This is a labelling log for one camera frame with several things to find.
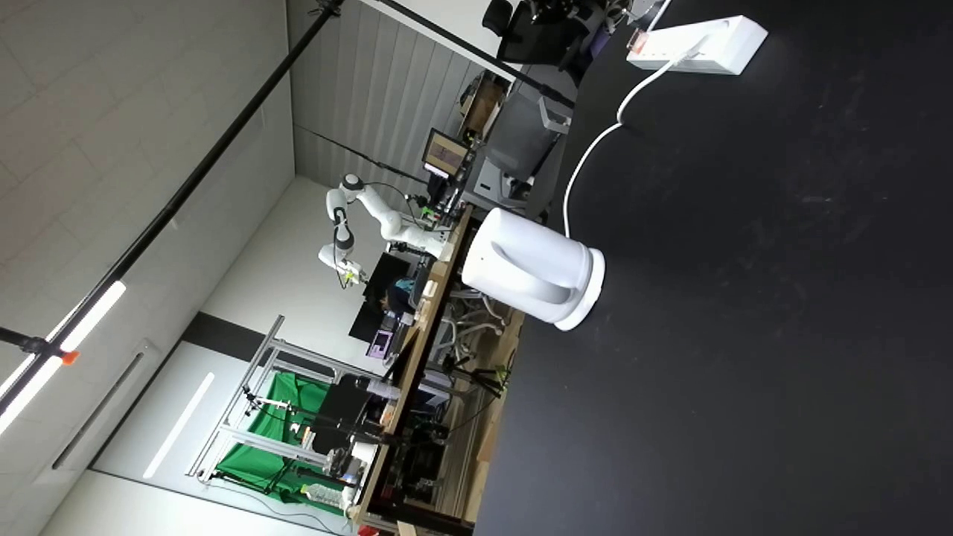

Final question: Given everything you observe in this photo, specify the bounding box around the black monitor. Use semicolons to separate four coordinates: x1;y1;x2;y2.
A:
346;250;437;343

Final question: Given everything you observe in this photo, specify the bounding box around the wooden workbench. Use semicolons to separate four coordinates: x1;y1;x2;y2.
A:
346;206;528;533

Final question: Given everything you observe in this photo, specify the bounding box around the small framed monitor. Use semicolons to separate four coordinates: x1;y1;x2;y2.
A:
421;128;477;182

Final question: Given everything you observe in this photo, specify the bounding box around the grey metal cabinet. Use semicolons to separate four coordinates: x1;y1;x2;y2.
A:
467;75;577;206

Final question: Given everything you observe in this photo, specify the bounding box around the black bag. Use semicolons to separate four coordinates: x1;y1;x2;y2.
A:
483;0;599;72

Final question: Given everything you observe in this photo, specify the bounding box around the green cloth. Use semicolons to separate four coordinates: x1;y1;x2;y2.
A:
212;366;351;512

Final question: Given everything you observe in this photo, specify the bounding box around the long black pole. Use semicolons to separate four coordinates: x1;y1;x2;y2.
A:
0;0;349;419

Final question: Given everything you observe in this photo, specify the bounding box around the ceiling light strip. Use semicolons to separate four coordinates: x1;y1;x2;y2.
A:
0;280;132;436

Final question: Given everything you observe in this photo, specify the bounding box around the black clamp with orange tip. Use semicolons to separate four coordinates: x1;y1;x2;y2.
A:
0;323;81;368

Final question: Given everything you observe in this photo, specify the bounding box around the thick white power cord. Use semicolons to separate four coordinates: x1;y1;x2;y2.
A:
559;36;710;238

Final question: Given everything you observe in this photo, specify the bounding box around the metal frame rack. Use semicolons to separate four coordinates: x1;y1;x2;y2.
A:
184;313;404;518

